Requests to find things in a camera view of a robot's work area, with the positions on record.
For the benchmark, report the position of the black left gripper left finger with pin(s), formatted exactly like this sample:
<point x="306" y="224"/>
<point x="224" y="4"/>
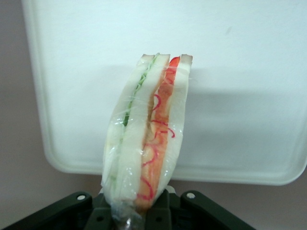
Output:
<point x="102" y="215"/>

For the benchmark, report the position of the triangle sandwich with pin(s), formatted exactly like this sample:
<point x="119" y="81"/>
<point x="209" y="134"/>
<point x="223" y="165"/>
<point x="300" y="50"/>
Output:
<point x="134" y="143"/>

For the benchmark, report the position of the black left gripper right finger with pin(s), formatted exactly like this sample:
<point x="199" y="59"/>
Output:
<point x="160" y="213"/>

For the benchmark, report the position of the cream plastic tray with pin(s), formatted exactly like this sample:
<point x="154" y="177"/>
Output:
<point x="72" y="72"/>

